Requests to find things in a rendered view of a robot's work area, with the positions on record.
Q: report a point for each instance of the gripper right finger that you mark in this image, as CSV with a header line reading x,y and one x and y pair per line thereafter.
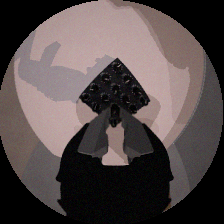
x,y
140,141

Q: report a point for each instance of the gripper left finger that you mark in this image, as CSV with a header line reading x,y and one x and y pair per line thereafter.
x,y
90,141

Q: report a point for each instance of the black knob box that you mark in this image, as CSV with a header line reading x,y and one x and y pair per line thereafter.
x,y
116,86

